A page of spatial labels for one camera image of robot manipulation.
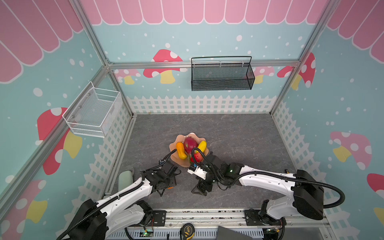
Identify red fake strawberry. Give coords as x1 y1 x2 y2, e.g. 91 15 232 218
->
190 152 204 163

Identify orange-yellow fake mango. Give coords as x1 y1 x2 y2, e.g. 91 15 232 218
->
176 142 188 160

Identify yellow fake lemon fruit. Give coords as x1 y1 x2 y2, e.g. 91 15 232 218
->
198 141 207 153

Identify magenta fake dragon fruit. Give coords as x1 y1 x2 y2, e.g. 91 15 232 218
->
183 137 199 155

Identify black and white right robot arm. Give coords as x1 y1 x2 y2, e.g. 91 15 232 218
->
188 148 346 225

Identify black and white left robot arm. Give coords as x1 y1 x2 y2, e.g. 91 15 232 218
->
57 150 178 240

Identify pink scalloped fruit bowl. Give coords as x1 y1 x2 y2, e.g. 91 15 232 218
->
169 133 209 168

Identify pale green cylinder object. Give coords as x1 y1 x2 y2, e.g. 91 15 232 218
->
118 170 134 192

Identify grey panel at front edge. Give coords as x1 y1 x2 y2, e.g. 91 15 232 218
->
216 227 264 240

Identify yellow black tape measure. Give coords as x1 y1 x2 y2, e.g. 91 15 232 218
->
180 223 195 240

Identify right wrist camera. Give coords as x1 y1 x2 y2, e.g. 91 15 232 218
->
188 166 207 180

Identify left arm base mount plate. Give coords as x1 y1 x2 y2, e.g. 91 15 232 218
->
139 211 167 227

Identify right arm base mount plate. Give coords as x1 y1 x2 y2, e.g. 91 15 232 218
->
244 209 287 228

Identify white wire wall basket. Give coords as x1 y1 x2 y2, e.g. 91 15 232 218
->
62 82 123 138

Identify black mesh wall basket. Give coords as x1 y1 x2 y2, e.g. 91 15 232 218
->
191 56 256 91

